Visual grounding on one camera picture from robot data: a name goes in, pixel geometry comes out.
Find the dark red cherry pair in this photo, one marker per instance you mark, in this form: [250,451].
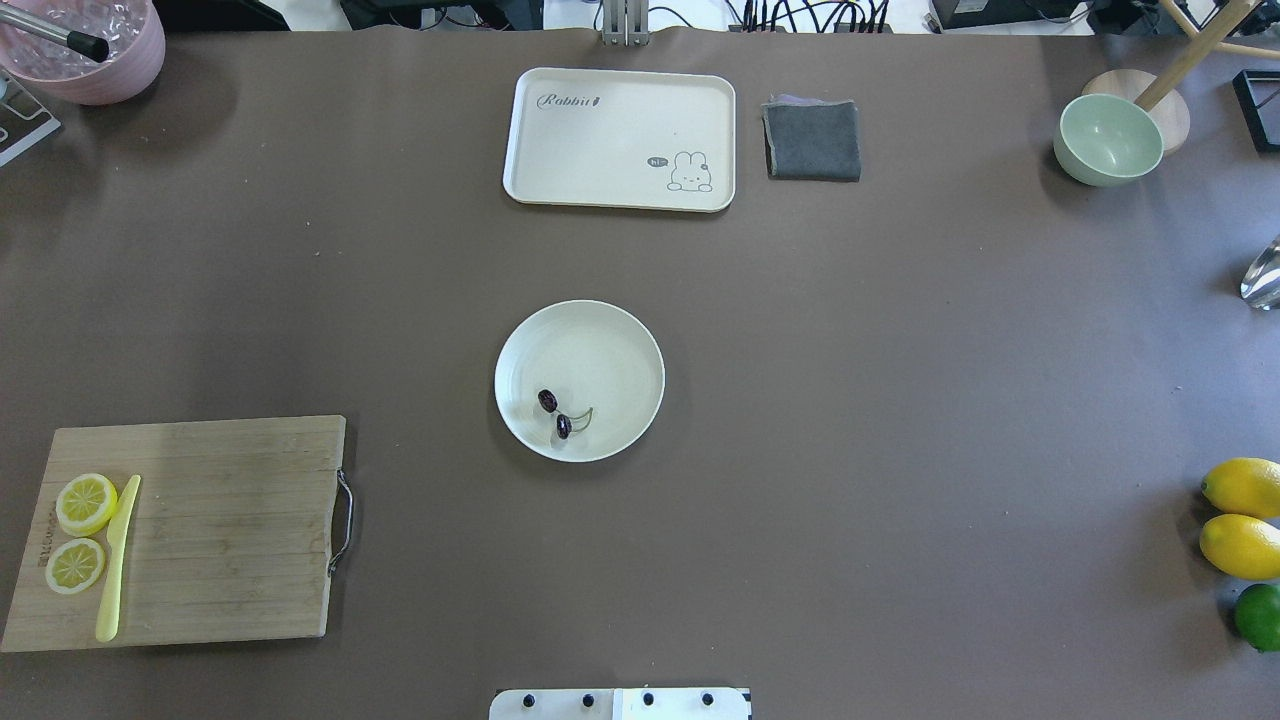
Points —
[564,425]

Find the cream rabbit tray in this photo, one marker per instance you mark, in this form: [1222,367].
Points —
[622,139]

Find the round cream plate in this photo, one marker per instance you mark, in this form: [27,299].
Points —
[589,354]

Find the grey folded cloth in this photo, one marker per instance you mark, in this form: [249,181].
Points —
[808,139]

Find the bamboo cutting board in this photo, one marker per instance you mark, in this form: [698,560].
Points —
[231,535]

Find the mint green bowl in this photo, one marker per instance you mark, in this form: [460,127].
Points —
[1103,140]

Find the lemon slice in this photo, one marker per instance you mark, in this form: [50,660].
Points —
[75,565]
[86,504]

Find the wooden cup stand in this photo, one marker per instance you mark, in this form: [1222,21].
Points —
[1158,95]

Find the yellow plastic knife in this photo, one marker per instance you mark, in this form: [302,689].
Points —
[110,606]

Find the pink bowl with ice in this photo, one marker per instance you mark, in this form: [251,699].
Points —
[124,49]

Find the yellow lemon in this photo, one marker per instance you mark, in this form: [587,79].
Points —
[1244,485]
[1242,547]

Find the metal scoop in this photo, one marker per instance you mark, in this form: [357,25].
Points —
[1259,287]

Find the black-tipped metal tool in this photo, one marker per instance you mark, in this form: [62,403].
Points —
[60,35]

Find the green lime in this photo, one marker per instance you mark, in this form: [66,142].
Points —
[1256,617]

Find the aluminium frame post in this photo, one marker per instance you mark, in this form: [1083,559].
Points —
[624,23]

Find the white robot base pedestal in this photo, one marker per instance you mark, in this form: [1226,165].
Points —
[623,703]

